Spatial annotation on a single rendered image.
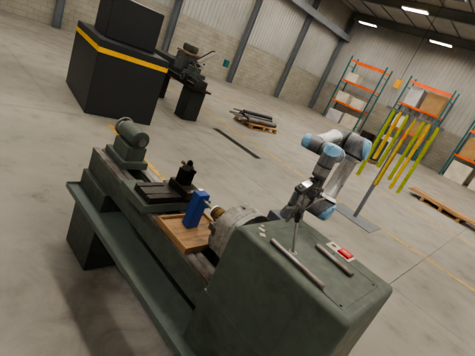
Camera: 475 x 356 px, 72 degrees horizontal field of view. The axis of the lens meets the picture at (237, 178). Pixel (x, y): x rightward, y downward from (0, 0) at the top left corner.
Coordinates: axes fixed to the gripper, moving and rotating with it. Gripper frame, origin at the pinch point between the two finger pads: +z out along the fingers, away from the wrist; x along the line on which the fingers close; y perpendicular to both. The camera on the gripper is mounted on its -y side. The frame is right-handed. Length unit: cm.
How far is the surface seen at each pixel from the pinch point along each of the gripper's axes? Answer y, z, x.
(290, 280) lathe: -34.0, 11.0, -26.8
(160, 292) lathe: -29, 80, 38
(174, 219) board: -19, 45, 59
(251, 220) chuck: -17.8, 11.7, 10.9
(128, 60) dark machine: 146, 28, 468
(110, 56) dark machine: 117, 31, 473
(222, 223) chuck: -26.2, 18.9, 19.6
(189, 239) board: -21, 45, 40
